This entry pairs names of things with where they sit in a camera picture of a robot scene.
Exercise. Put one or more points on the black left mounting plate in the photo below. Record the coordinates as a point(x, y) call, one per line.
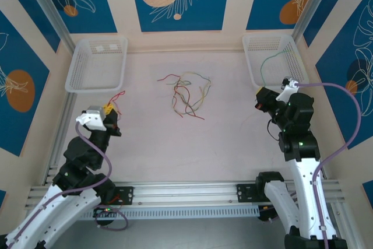
point(126, 195)

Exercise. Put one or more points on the white plastic basket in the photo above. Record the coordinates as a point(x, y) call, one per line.
point(274, 47)

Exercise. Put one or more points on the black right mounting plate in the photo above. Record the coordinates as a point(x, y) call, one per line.
point(246, 193)

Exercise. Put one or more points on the aluminium side rail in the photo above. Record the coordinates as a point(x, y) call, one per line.
point(65, 115)

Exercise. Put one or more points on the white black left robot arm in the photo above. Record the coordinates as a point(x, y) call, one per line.
point(58, 211)

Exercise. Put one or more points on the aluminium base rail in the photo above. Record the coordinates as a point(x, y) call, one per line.
point(186, 190)

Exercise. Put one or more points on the aluminium frame post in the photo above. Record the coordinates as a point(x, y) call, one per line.
point(309, 7)
point(49, 7)

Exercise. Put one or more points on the black mounting plate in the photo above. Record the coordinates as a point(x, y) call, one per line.
point(126, 195)
point(246, 193)

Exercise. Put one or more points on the white basket with stickers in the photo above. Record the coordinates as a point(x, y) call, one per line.
point(96, 68)

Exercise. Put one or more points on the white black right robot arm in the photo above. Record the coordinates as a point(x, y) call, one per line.
point(306, 190)

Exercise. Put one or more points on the small electronics board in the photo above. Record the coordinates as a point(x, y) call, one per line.
point(266, 215)
point(102, 212)

